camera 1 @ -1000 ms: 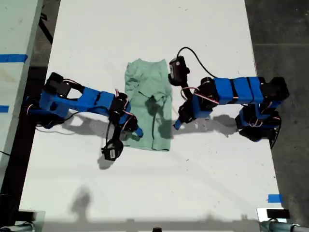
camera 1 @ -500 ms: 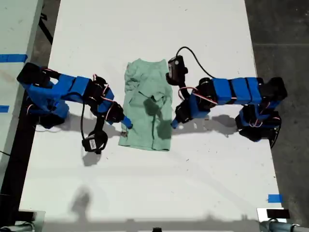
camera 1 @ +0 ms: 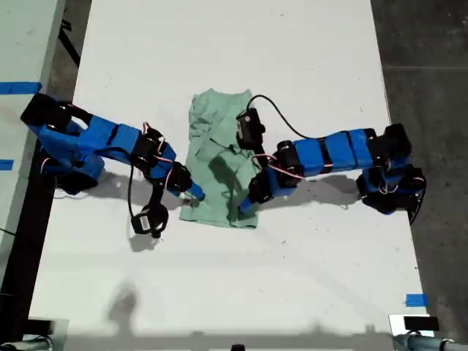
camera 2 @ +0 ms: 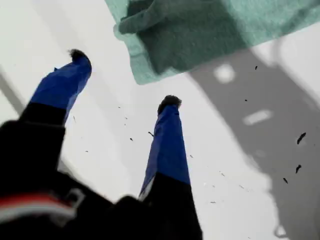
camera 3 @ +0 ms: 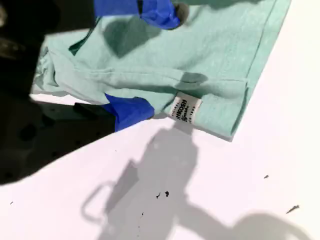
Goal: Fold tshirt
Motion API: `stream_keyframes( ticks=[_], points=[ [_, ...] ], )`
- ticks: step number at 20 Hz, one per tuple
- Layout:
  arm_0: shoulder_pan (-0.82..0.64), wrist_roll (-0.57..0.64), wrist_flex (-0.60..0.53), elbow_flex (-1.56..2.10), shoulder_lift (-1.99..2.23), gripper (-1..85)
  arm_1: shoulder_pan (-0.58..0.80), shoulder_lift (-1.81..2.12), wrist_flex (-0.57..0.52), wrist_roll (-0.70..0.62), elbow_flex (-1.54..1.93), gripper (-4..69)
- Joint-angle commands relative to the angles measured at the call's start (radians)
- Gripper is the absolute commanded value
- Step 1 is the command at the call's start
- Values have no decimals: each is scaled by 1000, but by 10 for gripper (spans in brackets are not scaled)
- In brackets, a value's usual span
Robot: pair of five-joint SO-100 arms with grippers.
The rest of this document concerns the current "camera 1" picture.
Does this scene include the grey flat plate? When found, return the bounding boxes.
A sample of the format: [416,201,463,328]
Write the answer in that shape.
[25,317,69,343]

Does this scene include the white flat plate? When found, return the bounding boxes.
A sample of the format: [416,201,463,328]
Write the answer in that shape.
[388,313,438,338]

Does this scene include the long blue tape strip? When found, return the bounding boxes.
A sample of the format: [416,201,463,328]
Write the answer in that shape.
[0,82,43,95]

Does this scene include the pale green T-shirt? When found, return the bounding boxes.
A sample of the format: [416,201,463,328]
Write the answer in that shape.
[178,87,261,230]

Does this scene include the black curved base cable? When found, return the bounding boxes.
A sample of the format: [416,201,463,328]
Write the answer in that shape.
[408,181,428,226]

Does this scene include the black frame bar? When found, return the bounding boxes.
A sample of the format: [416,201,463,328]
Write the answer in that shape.
[0,100,73,343]

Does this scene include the black metal stand leg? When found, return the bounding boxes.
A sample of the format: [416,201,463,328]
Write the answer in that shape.
[57,18,82,69]

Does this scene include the black camera stalk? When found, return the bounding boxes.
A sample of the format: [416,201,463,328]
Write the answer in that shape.
[147,178,165,211]
[254,144,271,165]

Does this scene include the small black box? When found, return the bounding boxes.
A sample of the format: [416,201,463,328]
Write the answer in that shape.
[404,316,439,332]
[27,319,52,336]

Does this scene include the black camera cable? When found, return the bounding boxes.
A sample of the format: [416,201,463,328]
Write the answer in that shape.
[246,94,322,142]
[126,164,137,224]

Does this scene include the pale side table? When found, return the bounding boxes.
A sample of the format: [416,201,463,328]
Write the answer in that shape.
[0,0,67,253]

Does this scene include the blue tape patch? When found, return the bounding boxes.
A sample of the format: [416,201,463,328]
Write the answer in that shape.
[405,294,429,308]

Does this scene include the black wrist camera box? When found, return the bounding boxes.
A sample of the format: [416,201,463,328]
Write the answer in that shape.
[235,108,267,150]
[130,203,170,239]

